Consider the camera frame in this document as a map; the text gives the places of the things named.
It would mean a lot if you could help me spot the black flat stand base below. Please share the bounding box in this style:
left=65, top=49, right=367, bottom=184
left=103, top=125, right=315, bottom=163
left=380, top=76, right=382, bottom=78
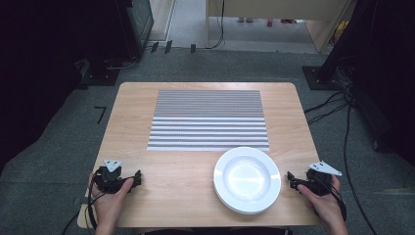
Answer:
left=75, top=58, right=138, bottom=90

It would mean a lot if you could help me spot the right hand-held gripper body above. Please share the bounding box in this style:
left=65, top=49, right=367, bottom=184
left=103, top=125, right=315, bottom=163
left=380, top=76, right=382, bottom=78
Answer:
left=303, top=160, right=344, bottom=197

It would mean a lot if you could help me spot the person's dark clothing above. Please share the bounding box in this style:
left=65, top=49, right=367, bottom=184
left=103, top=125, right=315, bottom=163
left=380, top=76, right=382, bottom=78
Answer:
left=131, top=226, right=294, bottom=235

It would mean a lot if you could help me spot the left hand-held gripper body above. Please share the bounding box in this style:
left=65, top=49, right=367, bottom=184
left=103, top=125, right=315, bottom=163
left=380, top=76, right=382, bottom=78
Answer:
left=94, top=159, right=135, bottom=195

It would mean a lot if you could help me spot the grey striped placemat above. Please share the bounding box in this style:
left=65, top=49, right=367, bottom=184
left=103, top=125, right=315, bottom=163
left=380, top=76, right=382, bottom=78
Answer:
left=147, top=89, right=271, bottom=153

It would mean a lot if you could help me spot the black glass-front cabinet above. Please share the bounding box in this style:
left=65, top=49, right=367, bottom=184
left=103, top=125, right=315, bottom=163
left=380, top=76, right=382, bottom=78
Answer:
left=115, top=0, right=155, bottom=61

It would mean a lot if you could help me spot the black floor cable bundle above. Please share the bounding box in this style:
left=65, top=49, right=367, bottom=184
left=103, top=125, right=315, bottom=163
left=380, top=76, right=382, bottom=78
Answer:
left=303, top=55, right=360, bottom=126

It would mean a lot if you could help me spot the person's right hand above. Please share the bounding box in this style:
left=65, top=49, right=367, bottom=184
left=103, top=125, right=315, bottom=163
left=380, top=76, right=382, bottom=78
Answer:
left=297, top=175, right=347, bottom=227

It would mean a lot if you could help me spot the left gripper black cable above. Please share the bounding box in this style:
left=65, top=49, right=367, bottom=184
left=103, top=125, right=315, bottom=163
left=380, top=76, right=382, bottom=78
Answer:
left=61, top=167, right=109, bottom=235

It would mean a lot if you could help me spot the long black floor cable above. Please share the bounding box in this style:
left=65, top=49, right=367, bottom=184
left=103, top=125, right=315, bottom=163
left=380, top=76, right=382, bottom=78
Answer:
left=342, top=101, right=379, bottom=235

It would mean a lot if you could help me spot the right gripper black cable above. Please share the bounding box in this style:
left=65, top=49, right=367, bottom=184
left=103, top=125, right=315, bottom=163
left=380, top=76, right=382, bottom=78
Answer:
left=311, top=169, right=348, bottom=222

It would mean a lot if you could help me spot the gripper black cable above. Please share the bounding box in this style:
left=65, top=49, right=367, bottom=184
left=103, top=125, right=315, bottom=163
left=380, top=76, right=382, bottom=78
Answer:
left=311, top=169, right=348, bottom=222
left=61, top=167, right=109, bottom=235

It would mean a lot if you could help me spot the hanging black cable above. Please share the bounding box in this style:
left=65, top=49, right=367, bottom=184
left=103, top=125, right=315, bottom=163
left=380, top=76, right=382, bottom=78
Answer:
left=205, top=0, right=227, bottom=51

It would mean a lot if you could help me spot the white plate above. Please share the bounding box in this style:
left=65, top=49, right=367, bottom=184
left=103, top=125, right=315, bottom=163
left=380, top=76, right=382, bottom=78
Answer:
left=213, top=146, right=282, bottom=213
left=212, top=182, right=278, bottom=215

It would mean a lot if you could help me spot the black square stand base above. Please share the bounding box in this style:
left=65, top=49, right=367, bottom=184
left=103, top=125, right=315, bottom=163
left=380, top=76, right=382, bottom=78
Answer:
left=301, top=66, right=345, bottom=91

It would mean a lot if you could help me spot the person's left hand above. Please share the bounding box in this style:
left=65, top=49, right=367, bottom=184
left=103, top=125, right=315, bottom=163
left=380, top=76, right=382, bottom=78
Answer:
left=88, top=172, right=135, bottom=229

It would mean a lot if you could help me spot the black tape corner mark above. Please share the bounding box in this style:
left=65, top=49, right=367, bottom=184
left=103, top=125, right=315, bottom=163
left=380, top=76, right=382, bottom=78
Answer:
left=94, top=105, right=108, bottom=125

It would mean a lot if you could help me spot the dark curtain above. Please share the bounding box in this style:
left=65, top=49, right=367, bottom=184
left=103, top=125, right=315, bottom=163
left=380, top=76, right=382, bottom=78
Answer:
left=317, top=0, right=415, bottom=167
left=0, top=0, right=131, bottom=174

